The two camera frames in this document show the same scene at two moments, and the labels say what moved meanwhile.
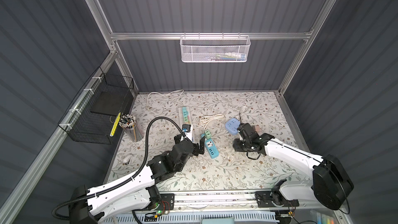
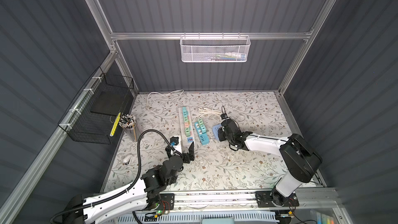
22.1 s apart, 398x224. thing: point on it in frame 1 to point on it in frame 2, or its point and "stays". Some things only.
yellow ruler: [113, 129] stays
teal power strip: [211, 147] to [202, 137]
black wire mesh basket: [91, 117] stays
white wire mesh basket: [214, 48] stays
